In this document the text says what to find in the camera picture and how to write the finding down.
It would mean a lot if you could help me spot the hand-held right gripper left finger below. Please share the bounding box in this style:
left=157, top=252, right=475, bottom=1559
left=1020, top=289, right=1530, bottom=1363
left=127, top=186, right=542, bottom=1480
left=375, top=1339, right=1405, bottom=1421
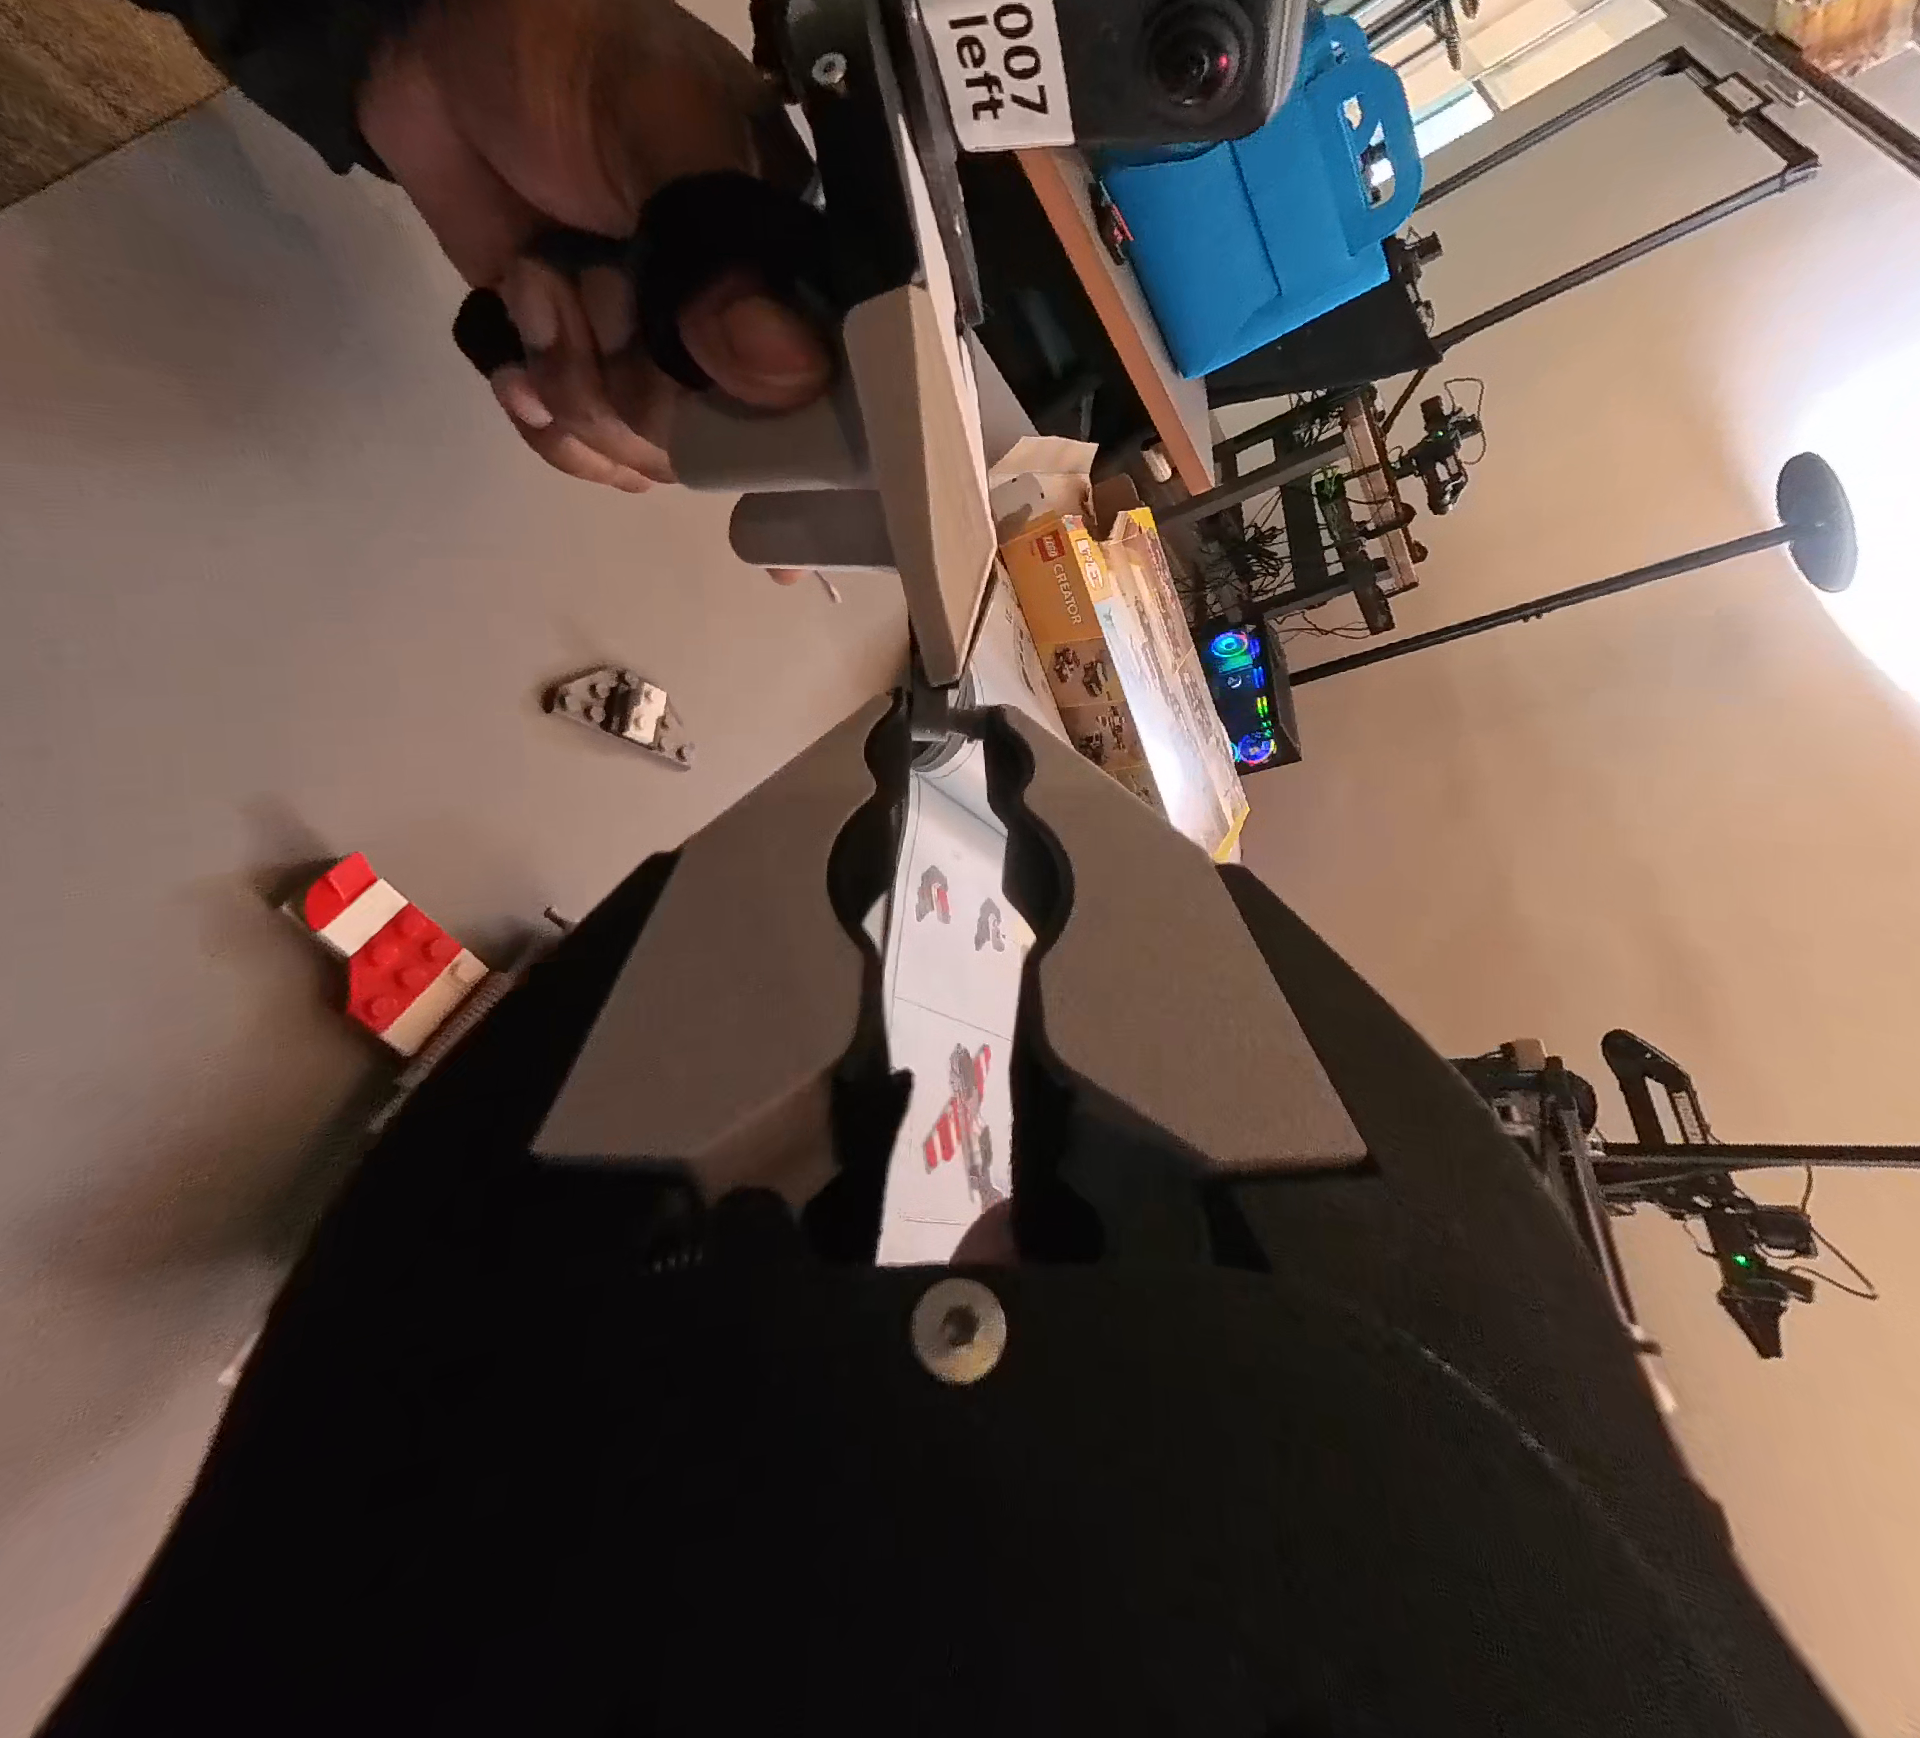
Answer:
left=529, top=696, right=922, bottom=1267

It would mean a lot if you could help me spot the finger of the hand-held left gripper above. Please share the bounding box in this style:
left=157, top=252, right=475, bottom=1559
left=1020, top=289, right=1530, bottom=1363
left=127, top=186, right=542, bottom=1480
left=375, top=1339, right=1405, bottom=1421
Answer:
left=843, top=282, right=1002, bottom=746

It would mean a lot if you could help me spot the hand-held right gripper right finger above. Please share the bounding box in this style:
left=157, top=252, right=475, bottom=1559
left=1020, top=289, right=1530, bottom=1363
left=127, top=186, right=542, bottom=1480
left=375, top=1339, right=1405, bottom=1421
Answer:
left=976, top=700, right=1373, bottom=1267

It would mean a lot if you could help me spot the brick building instruction booklet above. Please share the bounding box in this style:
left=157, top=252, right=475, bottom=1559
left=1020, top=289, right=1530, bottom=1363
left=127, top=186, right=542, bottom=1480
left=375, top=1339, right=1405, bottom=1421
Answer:
left=875, top=575, right=1062, bottom=1267

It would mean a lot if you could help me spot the grey desk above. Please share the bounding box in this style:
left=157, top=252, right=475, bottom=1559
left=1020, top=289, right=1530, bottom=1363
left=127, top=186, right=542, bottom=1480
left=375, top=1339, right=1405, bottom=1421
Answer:
left=0, top=0, right=1036, bottom=1738

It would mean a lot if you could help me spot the person's left hand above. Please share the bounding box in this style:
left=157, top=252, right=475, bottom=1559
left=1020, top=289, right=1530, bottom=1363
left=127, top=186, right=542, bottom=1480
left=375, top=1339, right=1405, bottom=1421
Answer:
left=357, top=0, right=843, bottom=498

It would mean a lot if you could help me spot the wooden edged table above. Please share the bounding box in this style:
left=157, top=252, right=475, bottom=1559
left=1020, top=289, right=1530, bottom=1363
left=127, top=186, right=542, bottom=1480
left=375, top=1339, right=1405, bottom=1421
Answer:
left=1017, top=143, right=1220, bottom=498

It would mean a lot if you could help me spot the blue storage case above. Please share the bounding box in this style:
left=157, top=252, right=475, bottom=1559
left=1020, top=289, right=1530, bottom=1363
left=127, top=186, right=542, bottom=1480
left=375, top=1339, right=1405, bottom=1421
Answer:
left=1096, top=10, right=1429, bottom=380

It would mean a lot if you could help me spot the yellow toy brick box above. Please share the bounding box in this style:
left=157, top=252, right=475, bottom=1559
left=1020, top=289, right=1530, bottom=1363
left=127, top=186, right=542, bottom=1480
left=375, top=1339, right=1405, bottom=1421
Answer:
left=988, top=437, right=1251, bottom=865

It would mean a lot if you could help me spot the dark grey wedge plate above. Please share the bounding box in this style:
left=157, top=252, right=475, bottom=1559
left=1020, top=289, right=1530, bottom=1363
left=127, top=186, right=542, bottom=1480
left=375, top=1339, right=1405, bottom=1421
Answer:
left=542, top=667, right=699, bottom=771

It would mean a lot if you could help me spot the black computer case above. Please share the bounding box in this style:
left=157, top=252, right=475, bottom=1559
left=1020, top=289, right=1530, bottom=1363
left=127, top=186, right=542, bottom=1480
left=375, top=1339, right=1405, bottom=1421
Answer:
left=1193, top=617, right=1304, bottom=774

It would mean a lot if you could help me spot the red white striped brick wing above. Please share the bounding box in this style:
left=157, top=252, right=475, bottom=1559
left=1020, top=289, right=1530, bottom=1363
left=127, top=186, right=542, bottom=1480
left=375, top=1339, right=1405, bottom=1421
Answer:
left=285, top=854, right=493, bottom=1059

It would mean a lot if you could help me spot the black metal rack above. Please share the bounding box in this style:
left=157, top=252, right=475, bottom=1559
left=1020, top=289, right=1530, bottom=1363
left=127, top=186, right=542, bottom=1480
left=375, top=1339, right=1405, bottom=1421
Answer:
left=1207, top=385, right=1488, bottom=641

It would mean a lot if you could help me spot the black stand with round base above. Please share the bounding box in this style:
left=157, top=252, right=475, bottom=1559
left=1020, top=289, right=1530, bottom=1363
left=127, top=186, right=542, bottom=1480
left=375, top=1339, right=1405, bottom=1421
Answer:
left=1287, top=450, right=1862, bottom=696

